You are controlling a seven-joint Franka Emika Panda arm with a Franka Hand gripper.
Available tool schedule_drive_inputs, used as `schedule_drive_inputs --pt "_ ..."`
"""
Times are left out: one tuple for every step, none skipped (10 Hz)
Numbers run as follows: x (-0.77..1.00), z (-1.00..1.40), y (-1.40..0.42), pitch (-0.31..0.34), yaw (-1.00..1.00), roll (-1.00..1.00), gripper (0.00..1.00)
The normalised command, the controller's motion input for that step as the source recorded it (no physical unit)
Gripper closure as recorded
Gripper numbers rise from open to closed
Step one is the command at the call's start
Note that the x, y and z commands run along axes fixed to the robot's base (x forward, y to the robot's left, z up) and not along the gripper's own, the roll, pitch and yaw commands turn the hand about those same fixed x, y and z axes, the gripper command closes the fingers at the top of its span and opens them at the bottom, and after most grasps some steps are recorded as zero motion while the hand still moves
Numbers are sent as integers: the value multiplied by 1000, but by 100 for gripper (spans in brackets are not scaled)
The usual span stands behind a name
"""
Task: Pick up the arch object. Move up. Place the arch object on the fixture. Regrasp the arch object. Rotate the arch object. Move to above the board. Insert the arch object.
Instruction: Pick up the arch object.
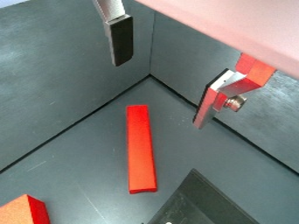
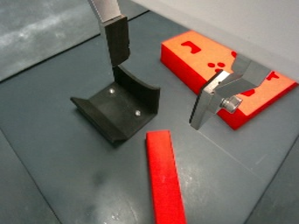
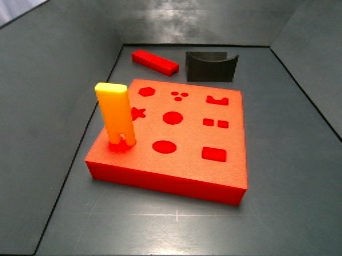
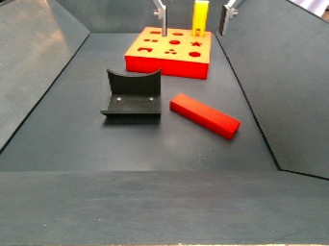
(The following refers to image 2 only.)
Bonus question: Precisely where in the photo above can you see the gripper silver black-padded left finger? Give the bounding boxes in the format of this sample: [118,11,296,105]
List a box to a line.
[88,0,129,67]

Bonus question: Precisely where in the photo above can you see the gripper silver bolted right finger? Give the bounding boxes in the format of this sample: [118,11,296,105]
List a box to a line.
[189,55,271,130]

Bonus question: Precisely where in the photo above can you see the red shape-sorter board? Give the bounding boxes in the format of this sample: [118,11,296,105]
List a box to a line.
[160,30,299,131]

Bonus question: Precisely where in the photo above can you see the black curved fixture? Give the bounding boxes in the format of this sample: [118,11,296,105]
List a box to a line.
[69,66,160,143]

